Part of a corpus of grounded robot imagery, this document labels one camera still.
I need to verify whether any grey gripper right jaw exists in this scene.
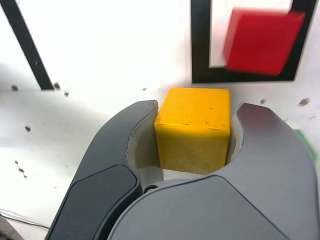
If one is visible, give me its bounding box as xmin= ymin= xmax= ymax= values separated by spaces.
xmin=107 ymin=102 xmax=320 ymax=240

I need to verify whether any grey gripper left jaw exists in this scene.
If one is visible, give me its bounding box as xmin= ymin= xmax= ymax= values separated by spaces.
xmin=47 ymin=99 xmax=166 ymax=240

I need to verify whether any yellow cube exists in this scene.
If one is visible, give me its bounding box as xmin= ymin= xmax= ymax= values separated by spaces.
xmin=154 ymin=87 xmax=231 ymax=175

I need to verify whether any red cube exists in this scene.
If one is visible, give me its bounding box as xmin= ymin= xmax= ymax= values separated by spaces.
xmin=223 ymin=6 xmax=306 ymax=76

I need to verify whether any black tape square outline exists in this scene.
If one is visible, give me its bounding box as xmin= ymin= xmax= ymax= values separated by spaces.
xmin=191 ymin=0 xmax=316 ymax=85

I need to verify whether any black tape strip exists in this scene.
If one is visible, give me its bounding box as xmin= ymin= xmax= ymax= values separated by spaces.
xmin=0 ymin=0 xmax=55 ymax=91

